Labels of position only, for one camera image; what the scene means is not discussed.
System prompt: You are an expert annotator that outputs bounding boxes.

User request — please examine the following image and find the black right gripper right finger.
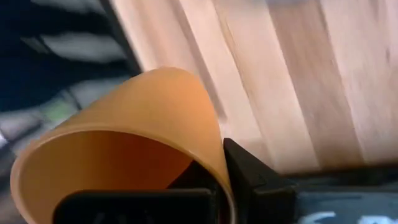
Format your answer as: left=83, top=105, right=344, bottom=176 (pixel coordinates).
left=223, top=138, right=299, bottom=224

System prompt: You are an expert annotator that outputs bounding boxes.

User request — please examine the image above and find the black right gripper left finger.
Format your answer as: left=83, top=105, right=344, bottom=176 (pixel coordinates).
left=52, top=160, right=220, bottom=224

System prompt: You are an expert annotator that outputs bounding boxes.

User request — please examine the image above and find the orange plastic cup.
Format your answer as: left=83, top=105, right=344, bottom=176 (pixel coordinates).
left=9, top=67, right=237, bottom=224

